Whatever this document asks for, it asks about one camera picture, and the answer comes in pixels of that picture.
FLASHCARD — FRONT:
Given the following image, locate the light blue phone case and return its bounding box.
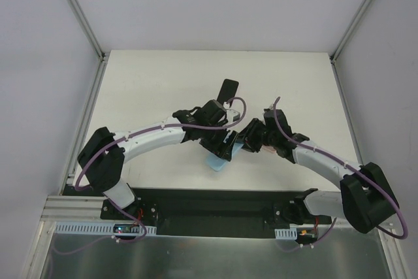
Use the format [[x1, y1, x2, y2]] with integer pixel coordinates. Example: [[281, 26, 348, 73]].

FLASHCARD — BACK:
[[205, 143, 244, 172]]

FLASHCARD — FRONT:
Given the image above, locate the pink phone case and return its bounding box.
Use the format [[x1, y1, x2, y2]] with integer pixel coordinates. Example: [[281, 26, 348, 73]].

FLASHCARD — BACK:
[[263, 146, 276, 154]]

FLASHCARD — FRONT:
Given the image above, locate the black smartphone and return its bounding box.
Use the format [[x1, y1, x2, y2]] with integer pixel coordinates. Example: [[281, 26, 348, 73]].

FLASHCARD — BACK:
[[217, 78, 239, 105]]

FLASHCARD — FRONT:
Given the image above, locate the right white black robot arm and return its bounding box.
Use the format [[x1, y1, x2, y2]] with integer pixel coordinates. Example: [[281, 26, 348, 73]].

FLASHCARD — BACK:
[[238, 109, 399, 233]]

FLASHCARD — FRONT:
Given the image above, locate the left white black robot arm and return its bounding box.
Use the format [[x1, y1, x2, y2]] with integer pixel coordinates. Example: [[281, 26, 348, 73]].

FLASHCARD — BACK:
[[74, 99, 247, 220]]

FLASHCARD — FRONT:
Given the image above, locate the metal front sheet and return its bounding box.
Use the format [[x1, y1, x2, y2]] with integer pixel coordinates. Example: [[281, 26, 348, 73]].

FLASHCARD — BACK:
[[23, 222, 410, 278]]

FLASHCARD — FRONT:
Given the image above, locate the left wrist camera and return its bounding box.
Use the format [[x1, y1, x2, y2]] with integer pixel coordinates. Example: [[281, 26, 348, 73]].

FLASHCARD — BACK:
[[226, 108, 241, 125]]

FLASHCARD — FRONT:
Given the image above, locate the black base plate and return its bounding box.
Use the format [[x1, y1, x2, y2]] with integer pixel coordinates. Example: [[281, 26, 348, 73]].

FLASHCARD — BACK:
[[61, 184, 339, 237]]

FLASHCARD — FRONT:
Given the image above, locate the right white cable duct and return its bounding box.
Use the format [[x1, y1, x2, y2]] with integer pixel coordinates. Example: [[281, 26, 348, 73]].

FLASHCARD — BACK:
[[274, 227, 298, 240]]

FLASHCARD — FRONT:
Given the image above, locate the white cable duct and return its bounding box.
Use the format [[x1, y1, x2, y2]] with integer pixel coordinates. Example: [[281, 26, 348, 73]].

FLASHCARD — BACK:
[[274, 227, 298, 240], [55, 222, 157, 237]]

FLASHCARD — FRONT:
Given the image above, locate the left white cable duct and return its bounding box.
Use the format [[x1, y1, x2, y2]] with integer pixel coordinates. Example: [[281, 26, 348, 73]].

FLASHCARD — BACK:
[[55, 222, 157, 237]]

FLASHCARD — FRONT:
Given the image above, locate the left aluminium frame post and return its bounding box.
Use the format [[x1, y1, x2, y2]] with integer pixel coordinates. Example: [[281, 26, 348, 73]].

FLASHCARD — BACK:
[[48, 0, 110, 63]]

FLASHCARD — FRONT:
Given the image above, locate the aluminium frame post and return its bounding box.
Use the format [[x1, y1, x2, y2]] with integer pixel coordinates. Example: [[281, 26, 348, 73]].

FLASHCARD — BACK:
[[48, 0, 110, 63], [329, 0, 396, 64]]

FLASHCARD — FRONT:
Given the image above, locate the right aluminium frame post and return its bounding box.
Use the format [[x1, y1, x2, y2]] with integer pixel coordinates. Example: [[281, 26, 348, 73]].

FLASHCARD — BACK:
[[329, 0, 396, 64]]

